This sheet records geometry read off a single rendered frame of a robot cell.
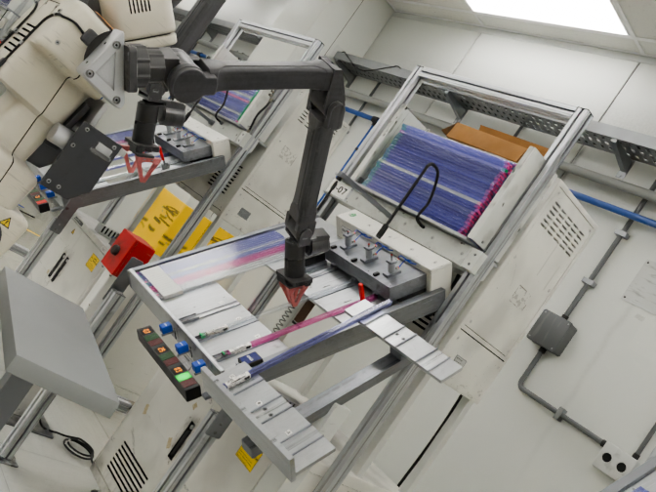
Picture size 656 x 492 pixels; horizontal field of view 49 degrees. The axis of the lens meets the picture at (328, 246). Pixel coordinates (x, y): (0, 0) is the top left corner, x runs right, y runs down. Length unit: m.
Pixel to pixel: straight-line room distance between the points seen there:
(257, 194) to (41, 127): 1.87
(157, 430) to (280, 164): 1.46
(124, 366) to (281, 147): 1.23
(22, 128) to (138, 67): 0.30
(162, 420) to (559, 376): 1.89
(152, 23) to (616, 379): 2.55
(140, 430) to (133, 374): 0.98
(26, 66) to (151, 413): 1.32
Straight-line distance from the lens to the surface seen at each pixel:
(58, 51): 1.56
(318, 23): 5.42
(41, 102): 1.63
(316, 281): 2.20
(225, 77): 1.58
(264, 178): 3.38
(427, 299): 2.10
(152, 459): 2.45
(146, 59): 1.49
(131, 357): 3.46
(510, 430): 3.59
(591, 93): 4.33
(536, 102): 2.39
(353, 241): 2.27
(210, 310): 2.11
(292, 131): 3.39
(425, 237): 2.25
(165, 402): 2.49
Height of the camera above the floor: 1.07
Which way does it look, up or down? 2 degrees up
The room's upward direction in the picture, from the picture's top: 35 degrees clockwise
